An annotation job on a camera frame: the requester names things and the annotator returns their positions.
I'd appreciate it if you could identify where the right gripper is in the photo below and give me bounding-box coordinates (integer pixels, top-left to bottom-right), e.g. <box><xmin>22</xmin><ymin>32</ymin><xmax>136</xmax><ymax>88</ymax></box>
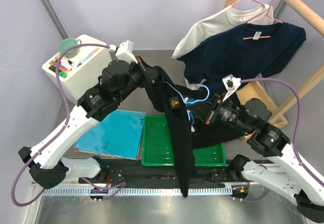
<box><xmin>186</xmin><ymin>90</ymin><xmax>252</xmax><ymax>135</ymax></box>

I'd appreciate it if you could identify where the light blue wire hanger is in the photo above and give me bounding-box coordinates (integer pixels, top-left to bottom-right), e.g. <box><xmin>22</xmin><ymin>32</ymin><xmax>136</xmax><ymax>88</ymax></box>
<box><xmin>162</xmin><ymin>78</ymin><xmax>210</xmax><ymax>133</ymax></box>

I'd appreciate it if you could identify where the black flower print t-shirt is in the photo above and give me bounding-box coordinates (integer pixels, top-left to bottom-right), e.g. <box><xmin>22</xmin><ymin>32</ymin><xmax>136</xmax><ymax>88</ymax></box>
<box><xmin>145</xmin><ymin>66</ymin><xmax>245</xmax><ymax>198</ymax></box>

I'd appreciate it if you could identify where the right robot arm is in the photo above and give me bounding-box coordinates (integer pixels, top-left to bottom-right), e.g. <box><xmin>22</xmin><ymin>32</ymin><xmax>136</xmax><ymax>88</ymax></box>
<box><xmin>187</xmin><ymin>95</ymin><xmax>323</xmax><ymax>223</ymax></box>

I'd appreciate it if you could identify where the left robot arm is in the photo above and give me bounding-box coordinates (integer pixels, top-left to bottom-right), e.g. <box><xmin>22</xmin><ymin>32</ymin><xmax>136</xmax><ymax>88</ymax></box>
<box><xmin>18</xmin><ymin>56</ymin><xmax>159</xmax><ymax>190</ymax></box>

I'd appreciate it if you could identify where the white t-shirt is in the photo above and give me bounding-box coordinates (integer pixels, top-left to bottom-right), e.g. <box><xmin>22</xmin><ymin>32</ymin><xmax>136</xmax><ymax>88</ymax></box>
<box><xmin>171</xmin><ymin>4</ymin><xmax>275</xmax><ymax>91</ymax></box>

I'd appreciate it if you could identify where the navy blue t-shirt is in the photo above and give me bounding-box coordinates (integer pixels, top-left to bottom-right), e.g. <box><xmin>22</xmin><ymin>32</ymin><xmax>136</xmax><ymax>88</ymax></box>
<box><xmin>178</xmin><ymin>23</ymin><xmax>306</xmax><ymax>90</ymax></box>

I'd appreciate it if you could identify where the pink hanger of navy shirt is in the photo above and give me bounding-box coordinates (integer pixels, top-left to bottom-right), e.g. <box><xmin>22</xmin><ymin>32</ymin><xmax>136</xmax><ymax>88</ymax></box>
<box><xmin>243</xmin><ymin>0</ymin><xmax>282</xmax><ymax>40</ymax></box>

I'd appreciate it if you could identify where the wooden clothes rack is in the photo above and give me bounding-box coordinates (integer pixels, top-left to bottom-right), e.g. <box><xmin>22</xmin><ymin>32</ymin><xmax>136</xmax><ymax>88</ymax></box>
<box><xmin>224</xmin><ymin>0</ymin><xmax>323</xmax><ymax>124</ymax></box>

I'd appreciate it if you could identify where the green plastic tray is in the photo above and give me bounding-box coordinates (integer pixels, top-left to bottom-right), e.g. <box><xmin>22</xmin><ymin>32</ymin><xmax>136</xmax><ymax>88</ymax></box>
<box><xmin>141</xmin><ymin>115</ymin><xmax>226</xmax><ymax>167</ymax></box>

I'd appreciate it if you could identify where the white square bin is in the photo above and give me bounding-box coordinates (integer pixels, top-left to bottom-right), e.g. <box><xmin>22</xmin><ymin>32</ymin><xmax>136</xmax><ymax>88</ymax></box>
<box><xmin>42</xmin><ymin>34</ymin><xmax>112</xmax><ymax>104</ymax></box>

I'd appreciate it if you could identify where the orange tipped white pen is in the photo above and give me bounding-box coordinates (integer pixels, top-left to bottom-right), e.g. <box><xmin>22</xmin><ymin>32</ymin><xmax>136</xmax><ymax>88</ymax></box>
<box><xmin>81</xmin><ymin>48</ymin><xmax>99</xmax><ymax>63</ymax></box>

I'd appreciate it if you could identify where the blue folder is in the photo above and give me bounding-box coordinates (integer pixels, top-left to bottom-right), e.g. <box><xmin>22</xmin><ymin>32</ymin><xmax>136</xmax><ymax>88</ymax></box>
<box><xmin>74</xmin><ymin>110</ymin><xmax>145</xmax><ymax>160</ymax></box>

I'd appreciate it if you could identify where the green capped marker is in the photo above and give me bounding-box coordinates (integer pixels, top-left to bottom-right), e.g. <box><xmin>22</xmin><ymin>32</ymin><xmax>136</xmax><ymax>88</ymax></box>
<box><xmin>59</xmin><ymin>71</ymin><xmax>67</xmax><ymax>78</ymax></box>

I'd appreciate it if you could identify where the red marker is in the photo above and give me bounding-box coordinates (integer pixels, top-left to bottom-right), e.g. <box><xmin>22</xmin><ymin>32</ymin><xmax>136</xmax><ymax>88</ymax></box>
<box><xmin>60</xmin><ymin>58</ymin><xmax>73</xmax><ymax>70</ymax></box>

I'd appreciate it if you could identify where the green ceramic cup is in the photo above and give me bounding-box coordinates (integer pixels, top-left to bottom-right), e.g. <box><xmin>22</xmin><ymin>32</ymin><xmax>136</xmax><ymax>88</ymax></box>
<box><xmin>57</xmin><ymin>38</ymin><xmax>82</xmax><ymax>59</ymax></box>

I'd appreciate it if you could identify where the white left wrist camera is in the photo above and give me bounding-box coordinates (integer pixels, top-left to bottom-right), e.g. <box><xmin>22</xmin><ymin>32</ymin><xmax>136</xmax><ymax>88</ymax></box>
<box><xmin>108</xmin><ymin>40</ymin><xmax>138</xmax><ymax>64</ymax></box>

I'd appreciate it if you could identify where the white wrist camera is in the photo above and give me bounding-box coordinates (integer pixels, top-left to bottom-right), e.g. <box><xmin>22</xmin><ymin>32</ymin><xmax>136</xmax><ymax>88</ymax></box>
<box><xmin>222</xmin><ymin>74</ymin><xmax>241</xmax><ymax>101</ymax></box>
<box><xmin>108</xmin><ymin>40</ymin><xmax>138</xmax><ymax>64</ymax></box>

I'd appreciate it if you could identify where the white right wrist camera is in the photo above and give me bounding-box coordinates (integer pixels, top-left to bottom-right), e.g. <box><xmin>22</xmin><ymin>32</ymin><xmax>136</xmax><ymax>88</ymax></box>
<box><xmin>222</xmin><ymin>74</ymin><xmax>241</xmax><ymax>101</ymax></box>

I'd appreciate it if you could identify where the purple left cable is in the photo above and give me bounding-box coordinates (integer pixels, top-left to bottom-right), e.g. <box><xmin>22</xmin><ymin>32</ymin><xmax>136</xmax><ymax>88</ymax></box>
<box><xmin>11</xmin><ymin>44</ymin><xmax>112</xmax><ymax>207</ymax></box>

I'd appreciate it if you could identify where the purple cable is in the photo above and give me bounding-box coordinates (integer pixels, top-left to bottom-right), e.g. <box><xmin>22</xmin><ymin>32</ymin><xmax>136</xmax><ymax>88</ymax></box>
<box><xmin>11</xmin><ymin>44</ymin><xmax>112</xmax><ymax>207</ymax></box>
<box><xmin>239</xmin><ymin>78</ymin><xmax>324</xmax><ymax>181</ymax></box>

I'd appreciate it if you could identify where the white slotted cable duct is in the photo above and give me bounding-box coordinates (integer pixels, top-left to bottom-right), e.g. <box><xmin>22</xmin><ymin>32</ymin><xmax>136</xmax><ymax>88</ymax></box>
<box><xmin>43</xmin><ymin>185</ymin><xmax>232</xmax><ymax>197</ymax></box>

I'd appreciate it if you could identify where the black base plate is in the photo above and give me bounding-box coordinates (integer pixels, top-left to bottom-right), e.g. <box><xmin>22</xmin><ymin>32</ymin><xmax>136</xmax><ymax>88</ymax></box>
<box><xmin>89</xmin><ymin>159</ymin><xmax>246</xmax><ymax>189</ymax></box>

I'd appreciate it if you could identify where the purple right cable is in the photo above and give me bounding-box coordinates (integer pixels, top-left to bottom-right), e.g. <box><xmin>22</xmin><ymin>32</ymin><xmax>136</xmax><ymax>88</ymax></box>
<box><xmin>239</xmin><ymin>78</ymin><xmax>324</xmax><ymax>181</ymax></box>

